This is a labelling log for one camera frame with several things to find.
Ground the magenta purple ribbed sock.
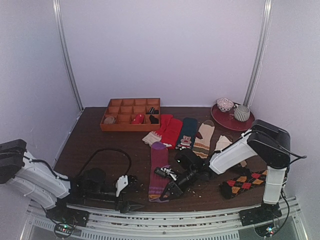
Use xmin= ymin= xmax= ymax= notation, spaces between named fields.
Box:
xmin=148 ymin=141 xmax=170 ymax=203

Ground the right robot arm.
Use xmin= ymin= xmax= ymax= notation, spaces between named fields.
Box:
xmin=159 ymin=119 xmax=291 ymax=221

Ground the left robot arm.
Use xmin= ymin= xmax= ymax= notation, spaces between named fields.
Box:
xmin=0 ymin=139 xmax=144 ymax=222

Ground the green reindeer sock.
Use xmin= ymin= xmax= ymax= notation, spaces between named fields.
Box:
xmin=175 ymin=117 xmax=198 ymax=150

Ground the argyle black orange sock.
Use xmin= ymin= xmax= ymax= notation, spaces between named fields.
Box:
xmin=219 ymin=168 xmax=268 ymax=200

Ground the cream striped sock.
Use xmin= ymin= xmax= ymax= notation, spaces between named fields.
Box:
xmin=192 ymin=120 xmax=215 ymax=159

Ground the cream red-trim sock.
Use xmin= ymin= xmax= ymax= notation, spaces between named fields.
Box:
xmin=142 ymin=131 xmax=162 ymax=147

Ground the red long sock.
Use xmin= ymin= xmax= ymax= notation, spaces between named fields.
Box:
xmin=160 ymin=118 xmax=183 ymax=149

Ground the cream brown short sock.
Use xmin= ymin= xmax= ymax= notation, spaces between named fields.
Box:
xmin=213 ymin=134 xmax=234 ymax=153

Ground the beige sock in tray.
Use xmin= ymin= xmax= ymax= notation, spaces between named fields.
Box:
xmin=103 ymin=115 xmax=116 ymax=125

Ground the red rolled sock in tray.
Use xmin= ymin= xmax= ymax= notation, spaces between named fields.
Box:
xmin=131 ymin=113 xmax=145 ymax=125

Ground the black rolled sock in tray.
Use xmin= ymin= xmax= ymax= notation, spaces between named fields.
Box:
xmin=149 ymin=114 xmax=160 ymax=124

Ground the wooden divided organizer tray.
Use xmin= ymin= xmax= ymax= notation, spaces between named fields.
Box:
xmin=100 ymin=98 xmax=161 ymax=132

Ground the black striped sock in tray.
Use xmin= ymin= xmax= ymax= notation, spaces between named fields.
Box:
xmin=146 ymin=107 xmax=159 ymax=115

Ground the red round tray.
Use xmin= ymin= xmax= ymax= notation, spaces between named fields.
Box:
xmin=211 ymin=104 xmax=256 ymax=132

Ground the patterned white red bowl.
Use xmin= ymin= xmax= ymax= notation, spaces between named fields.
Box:
xmin=216 ymin=97 xmax=234 ymax=113

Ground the striped grey cup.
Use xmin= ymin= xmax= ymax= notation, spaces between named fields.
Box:
xmin=234 ymin=104 xmax=251 ymax=122

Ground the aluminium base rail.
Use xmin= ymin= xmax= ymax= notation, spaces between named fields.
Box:
xmin=17 ymin=197 xmax=312 ymax=240

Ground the black cable loop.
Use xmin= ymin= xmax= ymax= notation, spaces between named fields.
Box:
xmin=79 ymin=148 xmax=133 ymax=181

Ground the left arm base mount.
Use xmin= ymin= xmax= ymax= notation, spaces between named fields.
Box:
xmin=45 ymin=207 xmax=90 ymax=227

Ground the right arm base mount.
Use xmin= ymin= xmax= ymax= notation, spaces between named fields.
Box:
xmin=239 ymin=203 xmax=282 ymax=227

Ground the left aluminium frame post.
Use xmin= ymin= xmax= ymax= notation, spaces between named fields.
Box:
xmin=52 ymin=0 xmax=84 ymax=112

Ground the aluminium frame post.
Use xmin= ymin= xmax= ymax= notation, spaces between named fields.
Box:
xmin=52 ymin=0 xmax=84 ymax=112
xmin=243 ymin=0 xmax=273 ymax=108

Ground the right aluminium frame post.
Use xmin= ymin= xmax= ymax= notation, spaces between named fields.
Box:
xmin=243 ymin=0 xmax=273 ymax=108

